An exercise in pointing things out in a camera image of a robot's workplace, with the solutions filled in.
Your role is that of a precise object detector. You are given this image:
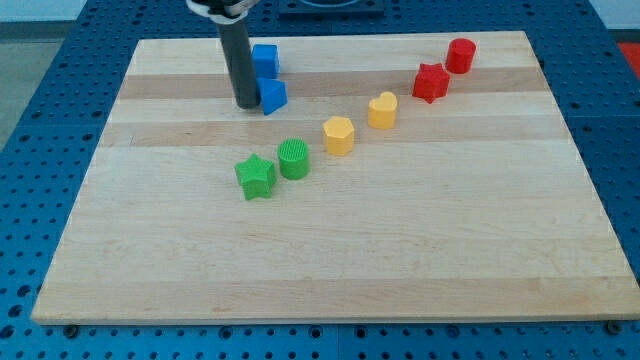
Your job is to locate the blue cube block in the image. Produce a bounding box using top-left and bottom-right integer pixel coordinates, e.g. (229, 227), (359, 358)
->
(252, 44), (280, 79)

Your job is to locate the yellow hexagon block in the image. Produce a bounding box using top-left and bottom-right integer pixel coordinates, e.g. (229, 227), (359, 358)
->
(322, 116), (355, 156)

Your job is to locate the green cylinder block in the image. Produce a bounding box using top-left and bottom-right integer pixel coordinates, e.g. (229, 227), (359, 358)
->
(278, 138), (310, 180)

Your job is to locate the red cylinder block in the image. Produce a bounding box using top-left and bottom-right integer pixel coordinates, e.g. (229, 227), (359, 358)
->
(445, 38), (477, 74)

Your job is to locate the yellow heart block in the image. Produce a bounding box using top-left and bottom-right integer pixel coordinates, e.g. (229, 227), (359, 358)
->
(367, 91), (398, 130)

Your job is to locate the green star block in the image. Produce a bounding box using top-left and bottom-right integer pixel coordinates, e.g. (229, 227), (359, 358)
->
(234, 153), (277, 201)

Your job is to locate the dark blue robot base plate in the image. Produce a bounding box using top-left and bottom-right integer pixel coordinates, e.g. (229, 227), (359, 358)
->
(277, 0), (385, 17)

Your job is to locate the light wooden board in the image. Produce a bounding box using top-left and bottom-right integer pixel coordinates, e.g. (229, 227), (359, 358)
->
(32, 31), (639, 325)

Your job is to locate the blue triangle block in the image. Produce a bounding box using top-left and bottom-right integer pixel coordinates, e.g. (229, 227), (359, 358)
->
(258, 77), (288, 115)

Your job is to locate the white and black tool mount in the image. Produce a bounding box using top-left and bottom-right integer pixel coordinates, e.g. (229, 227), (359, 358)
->
(186, 0), (260, 24)

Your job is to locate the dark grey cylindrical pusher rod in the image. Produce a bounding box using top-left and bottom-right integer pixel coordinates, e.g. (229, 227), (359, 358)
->
(216, 19), (260, 109)

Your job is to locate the red star block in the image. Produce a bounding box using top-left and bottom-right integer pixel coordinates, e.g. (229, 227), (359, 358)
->
(412, 63), (450, 104)

